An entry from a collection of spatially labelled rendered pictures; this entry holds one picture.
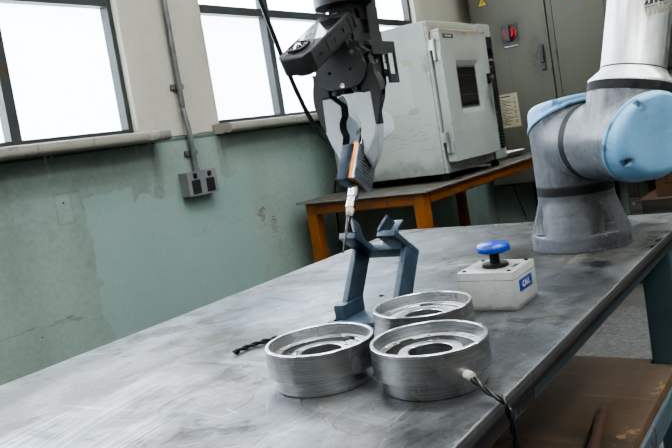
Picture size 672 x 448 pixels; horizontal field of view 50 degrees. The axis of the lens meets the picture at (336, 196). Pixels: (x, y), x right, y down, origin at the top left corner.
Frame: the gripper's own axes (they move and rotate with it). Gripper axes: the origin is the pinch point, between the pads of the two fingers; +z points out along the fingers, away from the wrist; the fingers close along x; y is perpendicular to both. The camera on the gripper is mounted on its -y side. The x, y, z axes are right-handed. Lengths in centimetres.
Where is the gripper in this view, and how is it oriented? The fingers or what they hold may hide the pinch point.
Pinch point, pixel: (357, 158)
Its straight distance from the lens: 89.2
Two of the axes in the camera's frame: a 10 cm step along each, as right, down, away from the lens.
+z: 1.6, 9.8, 0.8
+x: -8.2, 0.9, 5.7
